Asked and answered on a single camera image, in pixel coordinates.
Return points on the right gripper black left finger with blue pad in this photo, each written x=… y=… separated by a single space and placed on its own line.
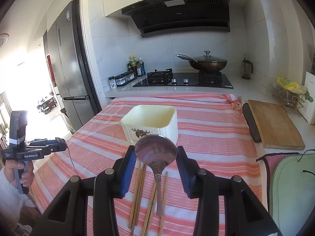
x=111 y=184

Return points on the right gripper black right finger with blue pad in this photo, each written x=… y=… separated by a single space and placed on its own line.
x=198 y=183

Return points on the large steel spoon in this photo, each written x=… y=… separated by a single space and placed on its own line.
x=156 y=152

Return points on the person's left hand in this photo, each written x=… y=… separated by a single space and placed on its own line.
x=27 y=177

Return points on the pink striped tablecloth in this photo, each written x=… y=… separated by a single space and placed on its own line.
x=210 y=128

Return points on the cream plastic utensil holder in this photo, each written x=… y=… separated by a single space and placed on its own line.
x=150 y=119

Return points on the black knife sharpener stone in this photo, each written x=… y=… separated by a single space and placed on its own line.
x=253 y=129

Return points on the pink cutting board black rim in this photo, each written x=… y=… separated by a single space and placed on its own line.
x=267 y=165

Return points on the green plastic cutting board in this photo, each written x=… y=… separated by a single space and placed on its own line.
x=292 y=193

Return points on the wooden cutting board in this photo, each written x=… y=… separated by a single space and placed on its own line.
x=276 y=129

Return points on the white spice shaker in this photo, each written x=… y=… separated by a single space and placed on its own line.
x=112 y=82

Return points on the black gas stove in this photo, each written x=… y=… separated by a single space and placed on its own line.
x=169 y=78

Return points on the stainless steel refrigerator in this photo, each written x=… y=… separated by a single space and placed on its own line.
x=66 y=70

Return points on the dark soy sauce bottle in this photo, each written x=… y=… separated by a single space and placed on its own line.
x=141 y=67

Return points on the green cap sauce bottle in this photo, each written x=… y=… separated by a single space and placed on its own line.
x=133 y=64

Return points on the wok with glass lid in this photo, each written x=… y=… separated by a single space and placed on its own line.
x=205 y=63

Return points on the dark glass bottle jug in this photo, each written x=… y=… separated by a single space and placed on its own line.
x=247 y=69

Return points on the white box on counter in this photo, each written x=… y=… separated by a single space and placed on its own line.
x=307 y=111

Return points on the black range hood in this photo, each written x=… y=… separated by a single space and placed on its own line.
x=159 y=17

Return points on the wire basket with yellow bag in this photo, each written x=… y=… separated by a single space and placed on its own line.
x=289 y=94

